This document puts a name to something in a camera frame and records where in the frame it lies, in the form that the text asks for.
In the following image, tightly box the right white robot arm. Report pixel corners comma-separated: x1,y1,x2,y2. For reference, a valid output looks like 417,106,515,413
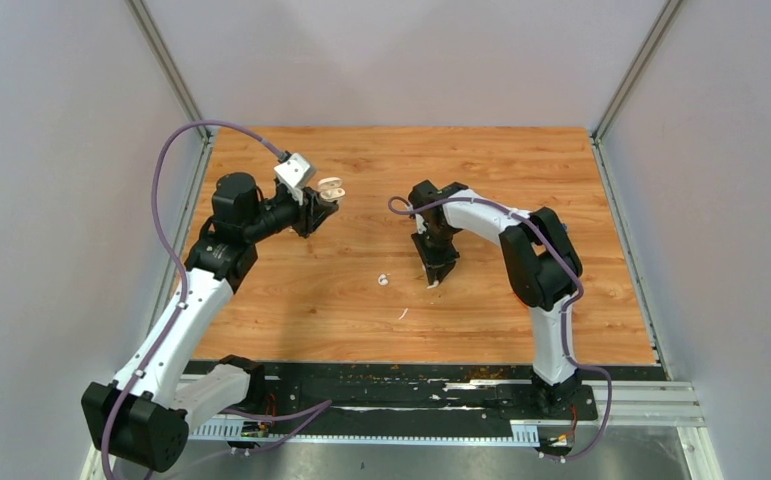
405,180,583,418

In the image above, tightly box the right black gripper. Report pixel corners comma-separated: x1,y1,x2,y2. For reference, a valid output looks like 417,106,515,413
411,226,460,284

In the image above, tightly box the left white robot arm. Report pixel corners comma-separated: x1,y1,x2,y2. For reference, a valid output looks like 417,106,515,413
81,173,345,472

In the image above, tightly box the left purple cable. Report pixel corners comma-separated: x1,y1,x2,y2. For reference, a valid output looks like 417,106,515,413
100,120,335,480

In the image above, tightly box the purple cable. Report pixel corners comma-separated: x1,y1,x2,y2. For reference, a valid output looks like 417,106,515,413
388,195,614,463
100,120,335,480

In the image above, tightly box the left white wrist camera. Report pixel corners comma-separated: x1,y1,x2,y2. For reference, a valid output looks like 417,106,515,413
274,153,317,205

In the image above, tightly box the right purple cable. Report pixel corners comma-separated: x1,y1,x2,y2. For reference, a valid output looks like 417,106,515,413
388,195,614,463

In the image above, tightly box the white slotted cable duct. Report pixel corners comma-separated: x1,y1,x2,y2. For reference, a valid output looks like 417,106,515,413
189,421,541,448

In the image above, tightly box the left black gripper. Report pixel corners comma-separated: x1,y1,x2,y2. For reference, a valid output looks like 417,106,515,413
244,186,339,243

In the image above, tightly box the white gold earbud case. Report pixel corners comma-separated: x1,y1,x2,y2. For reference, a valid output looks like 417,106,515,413
317,177,346,202

